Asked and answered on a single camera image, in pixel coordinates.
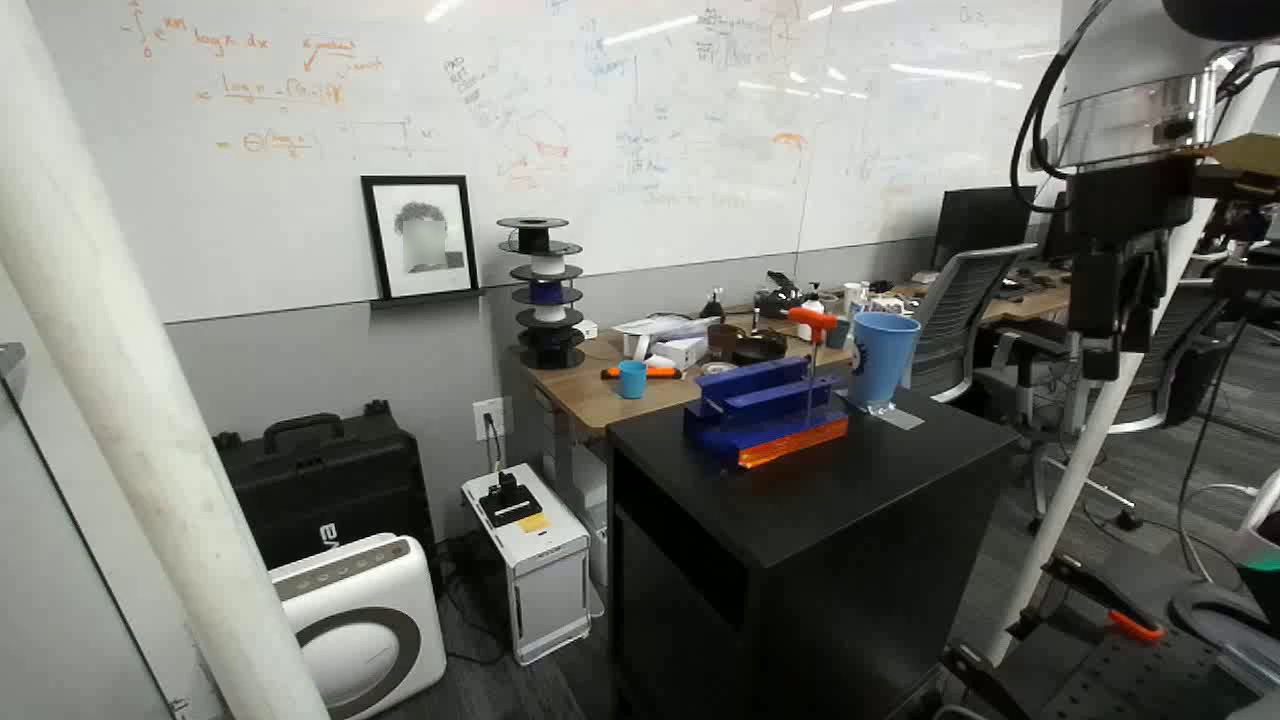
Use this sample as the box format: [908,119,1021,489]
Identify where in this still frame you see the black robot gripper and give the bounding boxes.
[1062,153,1190,384]

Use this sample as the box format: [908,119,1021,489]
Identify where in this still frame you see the metal tool with orange handle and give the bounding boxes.
[787,305,848,392]

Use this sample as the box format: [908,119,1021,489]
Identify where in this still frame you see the large blue plastic cup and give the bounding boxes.
[848,306,923,414]

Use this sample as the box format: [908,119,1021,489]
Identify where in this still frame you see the black office chair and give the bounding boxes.
[990,272,1235,444]

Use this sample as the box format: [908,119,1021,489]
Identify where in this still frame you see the grey mesh office chair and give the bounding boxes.
[908,241,1045,409]

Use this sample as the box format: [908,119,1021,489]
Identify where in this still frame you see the white slanted stand leg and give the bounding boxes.
[988,340,1150,669]

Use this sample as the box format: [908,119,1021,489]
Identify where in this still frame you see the black computer monitor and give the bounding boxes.
[933,183,1040,269]

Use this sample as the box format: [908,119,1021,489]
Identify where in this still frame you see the black perforated breadboard table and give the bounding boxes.
[1031,625,1280,720]

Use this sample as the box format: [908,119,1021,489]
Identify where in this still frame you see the blue tool rack, orange base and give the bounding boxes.
[683,354,850,473]

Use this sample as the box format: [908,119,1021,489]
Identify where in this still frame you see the black bowl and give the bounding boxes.
[726,327,791,368]

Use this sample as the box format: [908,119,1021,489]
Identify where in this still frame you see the black cabinet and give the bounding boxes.
[602,392,1021,720]

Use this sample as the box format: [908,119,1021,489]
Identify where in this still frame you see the white clutter pile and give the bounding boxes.
[606,310,714,373]

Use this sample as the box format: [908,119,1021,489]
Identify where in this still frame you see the wooden desk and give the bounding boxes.
[523,262,1077,436]

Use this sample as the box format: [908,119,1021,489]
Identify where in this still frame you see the black filament spool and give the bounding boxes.
[514,324,593,373]
[495,213,589,259]

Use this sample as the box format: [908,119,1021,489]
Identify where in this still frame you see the white filament spool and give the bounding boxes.
[507,259,589,286]
[510,305,589,335]

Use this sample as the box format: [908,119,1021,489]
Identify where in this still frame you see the whiteboard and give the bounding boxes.
[23,0,1070,327]

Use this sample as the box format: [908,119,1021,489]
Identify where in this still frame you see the blue filament spool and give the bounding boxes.
[510,278,589,310]

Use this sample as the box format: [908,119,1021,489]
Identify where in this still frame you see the white box unit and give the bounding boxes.
[458,461,599,670]

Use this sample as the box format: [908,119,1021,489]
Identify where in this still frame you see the black device on white box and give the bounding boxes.
[474,467,545,530]

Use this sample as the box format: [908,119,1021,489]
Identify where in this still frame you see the black framed portrait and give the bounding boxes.
[354,172,484,305]

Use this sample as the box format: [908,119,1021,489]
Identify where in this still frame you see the black hard carrying case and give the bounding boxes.
[210,396,434,573]

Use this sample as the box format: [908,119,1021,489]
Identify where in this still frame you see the white air purifier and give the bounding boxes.
[262,529,450,720]

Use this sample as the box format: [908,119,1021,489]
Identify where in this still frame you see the white stand pole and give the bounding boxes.
[0,0,332,720]

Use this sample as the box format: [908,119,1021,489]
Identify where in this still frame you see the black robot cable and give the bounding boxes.
[1006,0,1111,202]

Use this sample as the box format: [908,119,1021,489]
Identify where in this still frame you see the beige wrist camera box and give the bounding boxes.
[1190,126,1280,202]

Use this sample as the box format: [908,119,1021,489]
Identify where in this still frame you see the orange handled pliers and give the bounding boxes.
[1048,557,1173,651]

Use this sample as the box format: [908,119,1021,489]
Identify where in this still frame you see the white wall outlet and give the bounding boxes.
[468,392,510,444]

